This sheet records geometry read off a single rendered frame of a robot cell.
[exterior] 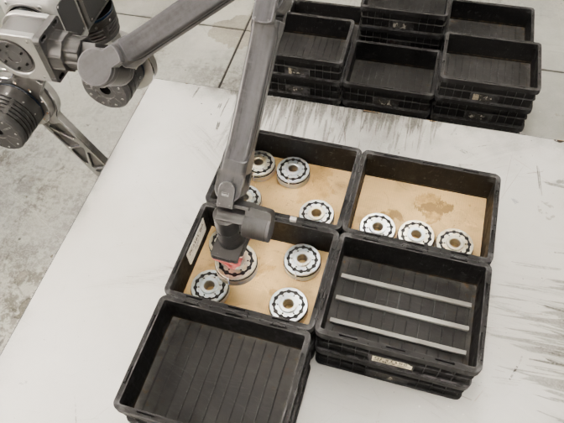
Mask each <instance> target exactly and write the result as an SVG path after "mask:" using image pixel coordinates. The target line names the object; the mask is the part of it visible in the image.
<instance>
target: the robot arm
mask: <svg viewBox="0 0 564 423"><path fill-rule="evenodd" d="M233 1H235V0H177V1H176V2H175V3H173V4H171V5H170V6H168V7H167V8H166V9H164V10H163V11H162V12H160V13H158V14H157V15H155V16H154V17H152V18H151V19H150V20H149V21H147V22H146V23H144V24H142V25H141V26H139V27H138V28H136V29H135V30H134V31H132V32H131V33H129V34H127V35H124V36H122V37H121V38H119V39H117V40H115V41H114V42H112V43H111V44H110V45H108V44H98V43H92V41H91V40H90V39H88V37H87V36H82V35H78V33H74V32H70V31H65V30H64V28H63V25H62V23H61V21H60V18H59V17H58V16H56V15H49V16H48V17H47V19H46V20H45V21H44V22H43V23H42V25H41V26H40V27H39V29H38V30H37V31H36V33H35V34H34V36H33V38H32V42H33V44H34V47H35V49H36V50H37V52H38V54H39V57H40V59H41V60H42V62H43V64H44V67H45V69H46V70H47V72H48V74H49V76H50V79H51V80H52V81H53V82H59V83H61V82H62V80H63V79H64V77H65V75H66V74H67V72H68V71H73V72H76V71H78V72H79V75H80V77H81V79H82V80H83V81H84V82H85V83H86V84H88V85H90V87H91V88H94V87H100V88H106V86H124V85H127V84H128V83H129V82H130V81H131V80H132V78H133V74H134V69H135V68H137V67H138V66H140V65H142V64H143V63H144V62H145V61H146V60H147V59H148V58H149V57H150V56H152V55H153V54H155V53H156V52H158V51H159V50H161V49H163V48H164V47H165V46H166V45H168V44H170V43H171V42H173V41H174V40H176V39H178V38H179V37H180V36H181V35H183V34H185V33H186V32H188V31H189V30H191V29H193V28H194V27H195V26H197V25H198V24H200V23H201V22H203V21H204V20H206V19H207V18H209V17H211V16H212V15H213V14H214V13H217V12H218V11H220V10H221V9H223V8H225V7H226V6H227V5H228V4H230V3H232V2H233ZM254 1H255V3H254V7H253V14H252V20H251V32H250V37H249V41H248V49H247V54H246V57H245V61H244V66H243V73H242V77H241V81H240V85H239V89H238V96H237V100H236V104H235V108H234V113H233V116H232V124H231V127H230V132H229V136H228V140H227V146H226V148H225V150H224V152H223V156H222V162H221V166H220V169H218V172H217V178H216V183H215V193H216V195H217V207H216V208H215V209H214V211H213V214H212V215H213V220H214V223H215V227H216V230H217V239H216V241H215V243H214V245H213V247H212V250H211V257H212V259H214V260H216V261H217V262H220V263H222V264H224V265H226V266H227V267H228V268H229V269H233V270H235V268H236V267H239V266H240V264H241V262H242V260H243V259H242V258H239V257H242V256H243V255H244V253H245V250H246V248H247V246H248V242H249V241H250V239H254V240H258V241H262V242H266V243H269V241H270V239H271V237H272V234H273V231H274V217H275V211H274V210H273V209H270V208H268V207H265V206H260V205H257V204H255V203H254V202H250V201H244V200H243V197H244V195H245V194H246V193H247V192H248V189H249V187H250V182H251V179H252V175H253V172H252V168H253V162H254V151H255V147H256V143H257V139H258V135H259V129H260V125H261V121H262V117H263V114H264V107H265V103H266V99H267V95H268V91H269V85H270V81H271V77H272V73H273V69H274V63H275V59H276V55H277V51H278V48H279V42H280V39H281V37H282V34H283V32H284V29H285V20H286V16H287V13H288V12H289V10H290V8H291V5H292V0H254Z"/></svg>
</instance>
